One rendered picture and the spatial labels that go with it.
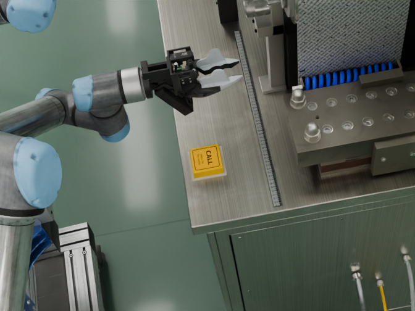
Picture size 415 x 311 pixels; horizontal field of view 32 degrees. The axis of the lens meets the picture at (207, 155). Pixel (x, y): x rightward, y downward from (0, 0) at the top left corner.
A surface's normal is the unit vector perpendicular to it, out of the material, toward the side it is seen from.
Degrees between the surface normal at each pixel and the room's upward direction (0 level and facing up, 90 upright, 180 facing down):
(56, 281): 0
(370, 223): 90
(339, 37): 90
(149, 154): 0
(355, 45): 90
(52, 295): 0
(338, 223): 90
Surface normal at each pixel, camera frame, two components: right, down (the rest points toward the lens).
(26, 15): -0.04, 0.84
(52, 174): 0.95, 0.08
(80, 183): -0.11, -0.54
